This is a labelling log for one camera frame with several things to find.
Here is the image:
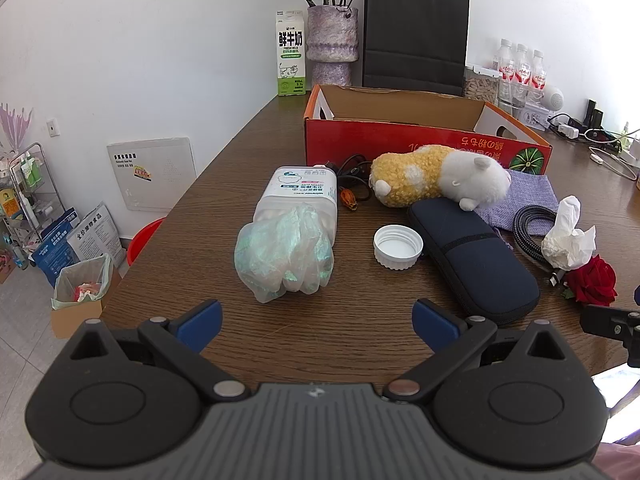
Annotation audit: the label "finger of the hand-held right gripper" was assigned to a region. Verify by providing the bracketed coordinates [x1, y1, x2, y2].
[580, 304, 640, 368]

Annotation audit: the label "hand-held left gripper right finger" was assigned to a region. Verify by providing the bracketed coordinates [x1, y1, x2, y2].
[382, 298, 572, 404]

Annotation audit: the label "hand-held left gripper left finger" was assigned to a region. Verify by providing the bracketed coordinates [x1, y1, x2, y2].
[69, 298, 252, 404]

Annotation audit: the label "navy zip case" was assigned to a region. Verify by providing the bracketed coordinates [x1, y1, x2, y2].
[406, 197, 541, 322]

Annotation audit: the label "white plastic cap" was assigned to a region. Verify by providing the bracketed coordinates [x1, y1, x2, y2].
[373, 225, 425, 271]

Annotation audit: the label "yellow white plush toy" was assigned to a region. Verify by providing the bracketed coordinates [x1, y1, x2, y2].
[369, 144, 512, 211]

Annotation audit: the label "red orange cardboard box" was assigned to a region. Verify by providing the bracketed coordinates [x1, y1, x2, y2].
[303, 84, 553, 177]

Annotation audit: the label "clear container of seeds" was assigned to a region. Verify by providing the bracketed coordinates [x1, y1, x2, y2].
[462, 64, 502, 106]

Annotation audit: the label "red rose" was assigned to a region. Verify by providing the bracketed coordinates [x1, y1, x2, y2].
[560, 255, 618, 308]

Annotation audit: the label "crumpled white tissue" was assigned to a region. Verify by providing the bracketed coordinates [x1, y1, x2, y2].
[541, 196, 597, 272]

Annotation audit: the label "red plastic basin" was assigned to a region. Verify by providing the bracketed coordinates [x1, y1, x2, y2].
[126, 217, 167, 267]

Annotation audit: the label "crumpled clear plastic bag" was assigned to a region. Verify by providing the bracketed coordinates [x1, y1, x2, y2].
[234, 204, 335, 305]

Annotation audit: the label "brown cardboard bin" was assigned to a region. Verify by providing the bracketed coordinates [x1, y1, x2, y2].
[51, 270, 121, 339]

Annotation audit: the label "white printed bag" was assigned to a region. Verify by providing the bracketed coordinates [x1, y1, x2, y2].
[66, 202, 126, 268]

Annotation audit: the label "pale green bin liner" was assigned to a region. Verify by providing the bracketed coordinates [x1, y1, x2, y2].
[51, 252, 112, 311]

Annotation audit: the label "purple fabric pouch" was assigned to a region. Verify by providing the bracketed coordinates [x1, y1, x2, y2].
[472, 169, 560, 237]

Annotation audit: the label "clear plastic bottle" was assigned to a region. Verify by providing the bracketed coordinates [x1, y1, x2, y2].
[251, 165, 340, 241]

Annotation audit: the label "blue printed bag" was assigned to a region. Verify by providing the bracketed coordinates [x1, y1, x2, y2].
[30, 207, 81, 288]

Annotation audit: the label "white floral tin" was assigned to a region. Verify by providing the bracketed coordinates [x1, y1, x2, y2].
[520, 102, 552, 129]

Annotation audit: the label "clear drinking glass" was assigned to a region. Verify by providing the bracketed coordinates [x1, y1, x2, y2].
[497, 82, 528, 115]

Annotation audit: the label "red label water bottle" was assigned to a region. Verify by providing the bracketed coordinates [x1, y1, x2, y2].
[492, 39, 516, 103]
[511, 44, 532, 106]
[529, 50, 549, 106]

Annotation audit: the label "green white milk carton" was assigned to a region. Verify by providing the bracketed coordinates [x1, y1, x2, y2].
[274, 9, 307, 97]

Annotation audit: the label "black paper bag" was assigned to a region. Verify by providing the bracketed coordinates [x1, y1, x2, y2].
[362, 0, 471, 97]

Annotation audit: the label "purple textured vase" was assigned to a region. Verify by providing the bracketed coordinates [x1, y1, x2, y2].
[306, 5, 360, 87]

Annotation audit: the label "black braided cable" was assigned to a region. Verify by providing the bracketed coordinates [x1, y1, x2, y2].
[512, 204, 568, 288]

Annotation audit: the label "white wall panel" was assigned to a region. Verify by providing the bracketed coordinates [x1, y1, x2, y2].
[106, 136, 197, 212]

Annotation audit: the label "chargers and cables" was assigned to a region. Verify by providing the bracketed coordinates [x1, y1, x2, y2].
[589, 144, 640, 182]

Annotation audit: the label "thin black cable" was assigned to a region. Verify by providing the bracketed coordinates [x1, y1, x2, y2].
[325, 154, 373, 203]

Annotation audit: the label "metal wire rack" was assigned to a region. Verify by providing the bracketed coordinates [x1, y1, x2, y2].
[0, 142, 66, 272]

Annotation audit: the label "purple wall decal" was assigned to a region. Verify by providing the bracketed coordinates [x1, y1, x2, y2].
[0, 102, 34, 153]

